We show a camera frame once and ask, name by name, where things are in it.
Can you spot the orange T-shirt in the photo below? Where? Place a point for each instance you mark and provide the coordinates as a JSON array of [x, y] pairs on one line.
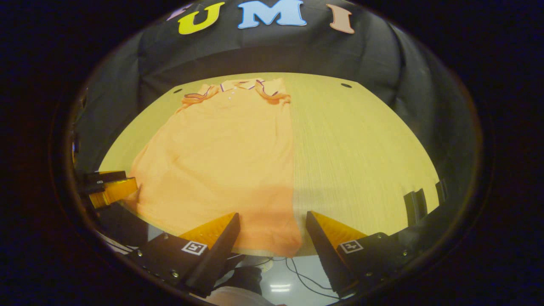
[[221, 170]]

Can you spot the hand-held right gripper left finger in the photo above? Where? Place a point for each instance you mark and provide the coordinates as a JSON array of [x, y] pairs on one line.
[[219, 259]]

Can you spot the black backdrop cloth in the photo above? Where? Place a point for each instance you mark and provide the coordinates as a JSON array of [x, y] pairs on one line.
[[297, 51]]

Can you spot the black curved bracket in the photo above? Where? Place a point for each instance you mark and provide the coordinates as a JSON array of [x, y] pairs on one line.
[[414, 208], [441, 191]]

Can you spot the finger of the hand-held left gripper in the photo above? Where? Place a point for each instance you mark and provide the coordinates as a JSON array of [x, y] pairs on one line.
[[95, 189], [104, 176]]

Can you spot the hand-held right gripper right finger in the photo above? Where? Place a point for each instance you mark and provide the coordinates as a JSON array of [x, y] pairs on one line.
[[325, 255]]

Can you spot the person's leg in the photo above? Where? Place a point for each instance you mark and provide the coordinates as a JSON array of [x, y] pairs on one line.
[[244, 278]]

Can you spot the white round disc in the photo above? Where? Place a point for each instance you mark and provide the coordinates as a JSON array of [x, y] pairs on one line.
[[265, 264]]

